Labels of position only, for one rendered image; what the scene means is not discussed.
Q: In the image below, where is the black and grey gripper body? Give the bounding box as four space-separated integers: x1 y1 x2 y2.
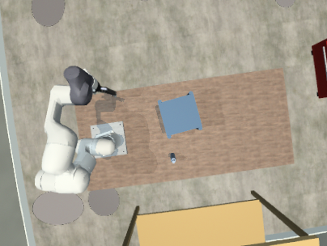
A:
93 83 103 93

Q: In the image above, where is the grey-blue bottle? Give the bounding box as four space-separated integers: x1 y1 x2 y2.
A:
170 153 176 163

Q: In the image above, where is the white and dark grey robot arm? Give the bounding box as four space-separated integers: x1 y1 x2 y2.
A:
35 66 121 194

